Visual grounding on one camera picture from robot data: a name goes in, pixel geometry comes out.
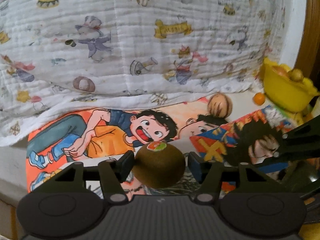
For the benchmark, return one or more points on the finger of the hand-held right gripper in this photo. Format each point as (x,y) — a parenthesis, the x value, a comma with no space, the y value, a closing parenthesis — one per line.
(300,130)
(295,152)

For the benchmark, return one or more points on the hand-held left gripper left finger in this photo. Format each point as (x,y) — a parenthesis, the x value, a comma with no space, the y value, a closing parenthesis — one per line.
(125,166)

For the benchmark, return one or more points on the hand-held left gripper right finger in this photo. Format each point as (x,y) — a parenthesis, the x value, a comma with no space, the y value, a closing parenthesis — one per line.
(195,165)

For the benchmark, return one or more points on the large brown kiwi with sticker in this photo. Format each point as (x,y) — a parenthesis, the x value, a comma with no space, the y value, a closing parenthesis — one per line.
(160,166)

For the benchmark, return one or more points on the yellow plastic bowl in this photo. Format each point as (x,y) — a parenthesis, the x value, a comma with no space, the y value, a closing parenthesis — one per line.
(287,93)

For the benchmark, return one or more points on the black-haired figure poster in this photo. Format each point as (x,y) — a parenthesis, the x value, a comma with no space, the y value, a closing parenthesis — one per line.
(225,140)

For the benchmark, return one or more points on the cartoon boys poster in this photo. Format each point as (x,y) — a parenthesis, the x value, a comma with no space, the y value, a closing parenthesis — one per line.
(100,135)

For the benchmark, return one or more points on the small orange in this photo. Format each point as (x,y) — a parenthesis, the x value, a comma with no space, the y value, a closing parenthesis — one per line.
(259,99)

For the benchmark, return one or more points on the brown-yellow fruit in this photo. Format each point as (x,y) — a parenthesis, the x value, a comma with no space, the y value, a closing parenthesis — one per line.
(296,75)

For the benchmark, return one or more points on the orange-red apple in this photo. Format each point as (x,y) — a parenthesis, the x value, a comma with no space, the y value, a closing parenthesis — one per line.
(280,70)

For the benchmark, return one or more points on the striped pepino melon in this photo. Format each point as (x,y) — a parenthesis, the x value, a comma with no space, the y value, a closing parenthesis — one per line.
(220,105)

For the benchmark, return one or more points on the white panel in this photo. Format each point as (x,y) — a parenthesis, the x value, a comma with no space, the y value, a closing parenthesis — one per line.
(293,30)

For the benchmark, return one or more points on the wooden headboard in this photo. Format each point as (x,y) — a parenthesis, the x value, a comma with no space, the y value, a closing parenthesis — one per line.
(312,30)

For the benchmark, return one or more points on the white printed blanket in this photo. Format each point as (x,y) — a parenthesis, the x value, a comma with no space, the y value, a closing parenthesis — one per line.
(125,42)

